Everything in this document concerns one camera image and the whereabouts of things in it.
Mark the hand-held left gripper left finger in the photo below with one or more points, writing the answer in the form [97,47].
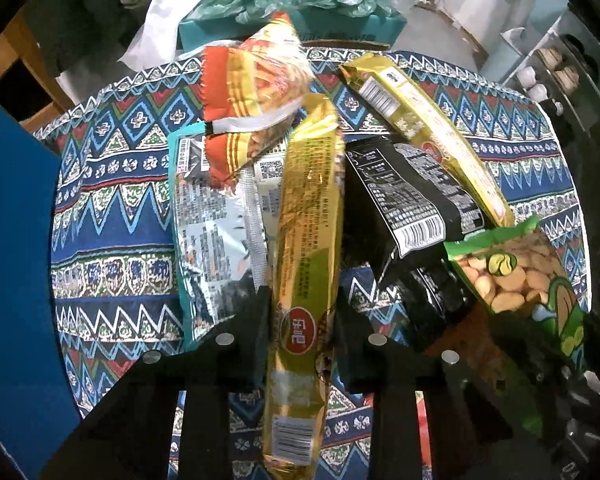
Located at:
[257,325]

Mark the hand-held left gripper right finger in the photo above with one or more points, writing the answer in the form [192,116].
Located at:
[346,345]

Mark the small black snack packet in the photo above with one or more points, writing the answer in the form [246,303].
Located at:
[422,290]

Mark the silver teal snack packet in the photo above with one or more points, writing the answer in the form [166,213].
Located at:
[205,240]

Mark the red brown snack packet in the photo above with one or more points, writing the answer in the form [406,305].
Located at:
[460,330]

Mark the long gold snack packet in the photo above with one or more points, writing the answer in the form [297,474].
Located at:
[307,210]
[420,125]

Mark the green peanut snack packet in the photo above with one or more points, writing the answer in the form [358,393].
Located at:
[505,275]

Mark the large black snack packet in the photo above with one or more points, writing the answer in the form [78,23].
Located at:
[395,185]

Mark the orange snack packet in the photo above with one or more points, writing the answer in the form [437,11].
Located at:
[245,90]

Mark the blue cardboard box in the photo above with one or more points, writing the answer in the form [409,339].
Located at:
[15,260]

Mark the patterned blue tablecloth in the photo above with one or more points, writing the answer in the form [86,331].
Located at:
[120,210]

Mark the teal box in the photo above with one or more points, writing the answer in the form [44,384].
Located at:
[340,27]

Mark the white plastic bag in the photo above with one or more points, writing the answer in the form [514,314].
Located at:
[165,25]

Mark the shoe rack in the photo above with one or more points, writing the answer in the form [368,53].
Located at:
[565,70]

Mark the dark clothing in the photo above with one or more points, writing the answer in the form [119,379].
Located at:
[90,10]

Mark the light blue cabinet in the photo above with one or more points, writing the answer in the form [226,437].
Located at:
[525,35]

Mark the wooden chair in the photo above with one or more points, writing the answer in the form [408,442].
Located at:
[15,55]

